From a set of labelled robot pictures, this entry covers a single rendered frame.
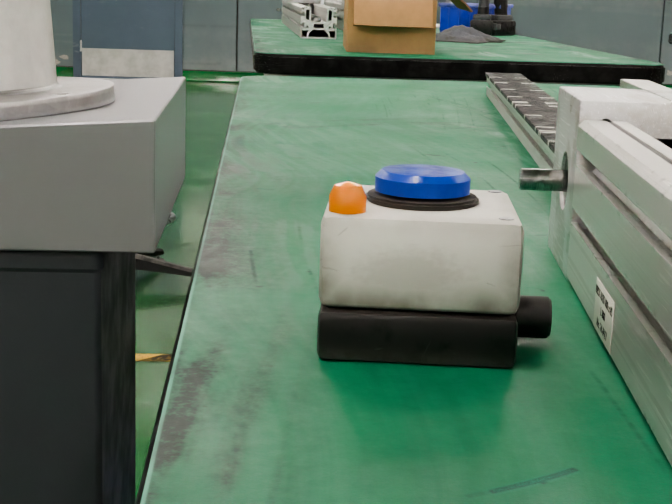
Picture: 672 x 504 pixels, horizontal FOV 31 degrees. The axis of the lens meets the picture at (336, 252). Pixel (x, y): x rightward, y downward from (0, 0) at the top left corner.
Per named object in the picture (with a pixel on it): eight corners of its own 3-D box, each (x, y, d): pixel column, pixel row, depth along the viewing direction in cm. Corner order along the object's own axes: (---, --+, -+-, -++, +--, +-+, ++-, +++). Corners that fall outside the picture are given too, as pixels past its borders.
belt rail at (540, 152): (485, 94, 178) (487, 73, 177) (513, 95, 177) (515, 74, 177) (573, 215, 84) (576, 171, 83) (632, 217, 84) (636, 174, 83)
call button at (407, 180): (374, 205, 54) (376, 159, 54) (466, 208, 54) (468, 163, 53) (372, 221, 50) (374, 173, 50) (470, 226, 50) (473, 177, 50)
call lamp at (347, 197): (329, 206, 50) (330, 177, 50) (366, 208, 50) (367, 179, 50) (327, 213, 48) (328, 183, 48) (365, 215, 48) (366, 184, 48)
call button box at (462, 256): (328, 309, 57) (332, 176, 56) (537, 319, 57) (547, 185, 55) (315, 360, 49) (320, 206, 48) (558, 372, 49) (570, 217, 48)
